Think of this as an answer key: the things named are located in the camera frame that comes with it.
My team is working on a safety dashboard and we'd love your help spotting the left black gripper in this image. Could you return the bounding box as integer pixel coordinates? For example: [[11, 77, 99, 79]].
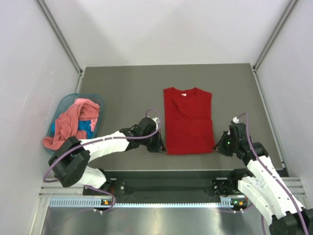
[[141, 129, 167, 153]]

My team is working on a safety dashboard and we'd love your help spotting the red t shirt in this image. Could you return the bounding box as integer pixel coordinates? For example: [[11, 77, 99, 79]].
[[163, 87, 215, 155]]

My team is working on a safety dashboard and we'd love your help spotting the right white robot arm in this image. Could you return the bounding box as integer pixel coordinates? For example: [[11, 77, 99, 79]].
[[213, 122, 313, 235]]

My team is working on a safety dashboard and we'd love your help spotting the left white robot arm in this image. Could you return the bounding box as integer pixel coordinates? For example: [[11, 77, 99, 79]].
[[48, 117, 166, 194]]

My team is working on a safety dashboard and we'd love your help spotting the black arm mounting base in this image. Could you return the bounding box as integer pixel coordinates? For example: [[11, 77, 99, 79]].
[[83, 170, 260, 204]]

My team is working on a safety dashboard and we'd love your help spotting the pink t shirt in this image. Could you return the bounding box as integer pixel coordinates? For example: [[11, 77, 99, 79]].
[[43, 98, 101, 151]]

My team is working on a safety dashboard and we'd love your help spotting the teal mesh laundry basket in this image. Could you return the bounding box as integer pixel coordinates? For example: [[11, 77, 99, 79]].
[[43, 93, 105, 155]]

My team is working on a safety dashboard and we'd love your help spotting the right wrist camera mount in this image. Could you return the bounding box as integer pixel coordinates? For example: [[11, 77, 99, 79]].
[[232, 117, 240, 124]]

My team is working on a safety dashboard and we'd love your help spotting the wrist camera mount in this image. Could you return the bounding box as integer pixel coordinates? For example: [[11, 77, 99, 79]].
[[152, 117, 161, 125], [232, 117, 240, 124]]

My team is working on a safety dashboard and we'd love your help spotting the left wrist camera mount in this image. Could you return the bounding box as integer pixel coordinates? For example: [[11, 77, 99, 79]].
[[152, 117, 161, 125]]

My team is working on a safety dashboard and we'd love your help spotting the slotted cable duct rail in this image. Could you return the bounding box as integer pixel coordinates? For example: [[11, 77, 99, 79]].
[[49, 196, 248, 209]]

